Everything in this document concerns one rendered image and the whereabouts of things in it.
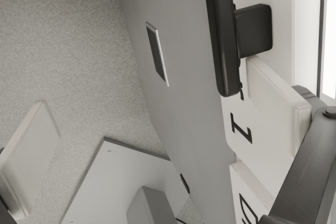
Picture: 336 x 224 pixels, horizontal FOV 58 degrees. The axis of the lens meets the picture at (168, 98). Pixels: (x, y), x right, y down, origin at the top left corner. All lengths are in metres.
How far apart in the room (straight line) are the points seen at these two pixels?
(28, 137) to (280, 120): 0.13
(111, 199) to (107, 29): 0.72
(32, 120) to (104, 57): 0.94
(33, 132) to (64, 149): 1.08
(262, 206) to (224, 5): 0.20
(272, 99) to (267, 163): 0.10
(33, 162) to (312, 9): 0.17
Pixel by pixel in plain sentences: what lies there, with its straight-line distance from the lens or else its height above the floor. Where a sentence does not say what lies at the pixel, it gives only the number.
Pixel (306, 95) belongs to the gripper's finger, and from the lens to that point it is 0.17.
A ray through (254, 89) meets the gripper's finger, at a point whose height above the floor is 0.92.
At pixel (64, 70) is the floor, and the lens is 1.12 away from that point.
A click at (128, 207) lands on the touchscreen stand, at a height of 0.04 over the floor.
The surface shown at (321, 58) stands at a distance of 0.20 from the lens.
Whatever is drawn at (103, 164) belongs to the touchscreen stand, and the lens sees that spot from 1.27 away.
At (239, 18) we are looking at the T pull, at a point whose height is 0.91.
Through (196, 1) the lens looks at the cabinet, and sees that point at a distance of 0.35.
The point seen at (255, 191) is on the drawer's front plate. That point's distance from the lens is 0.32.
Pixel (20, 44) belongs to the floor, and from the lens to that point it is 1.11.
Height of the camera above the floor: 1.06
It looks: 61 degrees down
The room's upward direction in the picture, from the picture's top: 143 degrees clockwise
